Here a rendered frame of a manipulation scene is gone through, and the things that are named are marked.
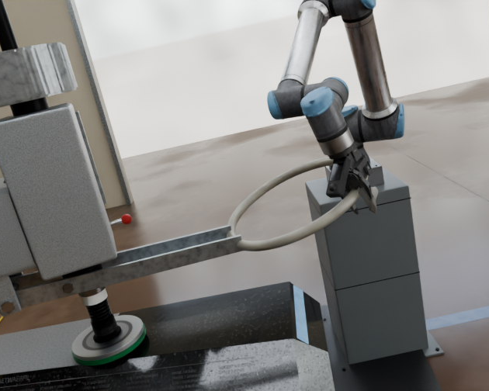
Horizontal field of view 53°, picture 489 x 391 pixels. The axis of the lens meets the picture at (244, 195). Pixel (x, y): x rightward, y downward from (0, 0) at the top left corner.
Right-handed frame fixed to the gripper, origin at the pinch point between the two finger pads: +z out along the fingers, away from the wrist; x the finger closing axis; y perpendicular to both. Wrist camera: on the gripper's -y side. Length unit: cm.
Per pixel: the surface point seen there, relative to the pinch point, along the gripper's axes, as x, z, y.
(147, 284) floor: 253, 82, 43
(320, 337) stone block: 11.5, 24.0, -27.7
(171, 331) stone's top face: 47, 6, -49
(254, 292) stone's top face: 37.6, 14.4, -21.8
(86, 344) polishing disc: 60, -5, -67
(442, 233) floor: 83, 141, 175
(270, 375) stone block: 13, 18, -47
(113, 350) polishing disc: 49, -3, -65
